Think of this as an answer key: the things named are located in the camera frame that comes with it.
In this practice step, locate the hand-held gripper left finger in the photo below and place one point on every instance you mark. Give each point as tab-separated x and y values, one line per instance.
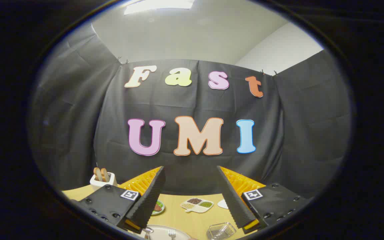
150	200

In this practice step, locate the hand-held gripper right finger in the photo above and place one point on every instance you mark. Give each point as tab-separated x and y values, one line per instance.
237	203

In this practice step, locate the brown meat piece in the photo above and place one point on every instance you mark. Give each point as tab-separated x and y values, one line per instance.
157	208

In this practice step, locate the white square tray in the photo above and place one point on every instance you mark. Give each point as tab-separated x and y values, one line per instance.
223	204

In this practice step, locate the pale green food plate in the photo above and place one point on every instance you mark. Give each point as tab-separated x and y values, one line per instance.
162	206

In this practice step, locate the pile of green beans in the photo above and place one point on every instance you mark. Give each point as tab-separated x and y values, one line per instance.
206	204

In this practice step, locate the round white plate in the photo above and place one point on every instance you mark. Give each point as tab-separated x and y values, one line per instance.
160	233

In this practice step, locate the pile of yellow beans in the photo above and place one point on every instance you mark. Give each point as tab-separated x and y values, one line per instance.
188	206

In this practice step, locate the white divided dish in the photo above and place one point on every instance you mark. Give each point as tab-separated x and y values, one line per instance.
197	208

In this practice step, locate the pile of dark beans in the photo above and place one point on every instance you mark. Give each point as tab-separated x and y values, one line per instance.
194	201

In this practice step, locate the white toaster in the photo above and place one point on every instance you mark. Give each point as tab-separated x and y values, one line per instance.
107	185

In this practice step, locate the toasted bread slice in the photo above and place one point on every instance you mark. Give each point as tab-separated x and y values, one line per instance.
97	174
105	174

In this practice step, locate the ceiling light panel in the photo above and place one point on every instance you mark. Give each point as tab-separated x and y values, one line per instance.
158	5

